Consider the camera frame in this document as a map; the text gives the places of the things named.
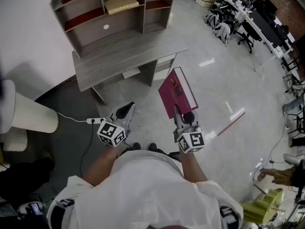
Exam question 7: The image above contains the black bag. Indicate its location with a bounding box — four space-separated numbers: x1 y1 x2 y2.
0 157 56 200

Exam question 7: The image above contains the yellow-green plastic stool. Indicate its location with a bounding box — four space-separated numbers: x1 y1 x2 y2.
240 188 286 224

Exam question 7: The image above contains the white fluted cylinder appliance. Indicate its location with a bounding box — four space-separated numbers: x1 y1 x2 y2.
0 79 60 152

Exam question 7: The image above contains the person's left forearm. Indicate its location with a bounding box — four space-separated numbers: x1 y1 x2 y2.
81 144 120 187

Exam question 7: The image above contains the black power cable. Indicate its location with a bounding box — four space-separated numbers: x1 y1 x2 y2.
79 123 96 177

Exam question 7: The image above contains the black office chair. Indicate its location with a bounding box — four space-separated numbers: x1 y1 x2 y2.
235 21 263 54

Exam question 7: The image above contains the magenta book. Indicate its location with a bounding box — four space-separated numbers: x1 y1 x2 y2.
158 66 199 120

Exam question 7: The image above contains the white power strip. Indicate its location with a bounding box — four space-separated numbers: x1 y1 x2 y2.
86 117 107 125

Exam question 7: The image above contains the person's white shirt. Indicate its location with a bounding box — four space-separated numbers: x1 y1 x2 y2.
46 149 244 229

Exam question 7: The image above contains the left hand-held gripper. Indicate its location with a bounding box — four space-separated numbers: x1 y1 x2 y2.
97 101 137 148

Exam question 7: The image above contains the grey wooden desk with shelves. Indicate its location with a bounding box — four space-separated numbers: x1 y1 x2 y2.
50 0 178 59

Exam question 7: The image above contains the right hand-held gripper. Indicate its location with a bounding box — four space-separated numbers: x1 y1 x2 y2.
173 104 206 154

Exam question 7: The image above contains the white power cable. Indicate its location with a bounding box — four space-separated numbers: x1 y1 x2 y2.
56 112 88 124

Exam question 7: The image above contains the person's right forearm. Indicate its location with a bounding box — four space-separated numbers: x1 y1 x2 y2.
178 149 209 184

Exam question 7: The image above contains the long white office desk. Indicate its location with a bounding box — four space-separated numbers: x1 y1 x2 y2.
195 0 294 60

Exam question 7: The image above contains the grey mesh office chair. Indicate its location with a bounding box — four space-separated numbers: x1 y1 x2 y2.
204 12 222 29
213 20 237 48

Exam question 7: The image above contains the black waist-worn box device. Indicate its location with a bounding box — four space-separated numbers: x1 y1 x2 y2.
166 151 182 162

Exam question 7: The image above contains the small screen device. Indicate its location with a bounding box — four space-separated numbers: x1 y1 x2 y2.
17 201 45 217

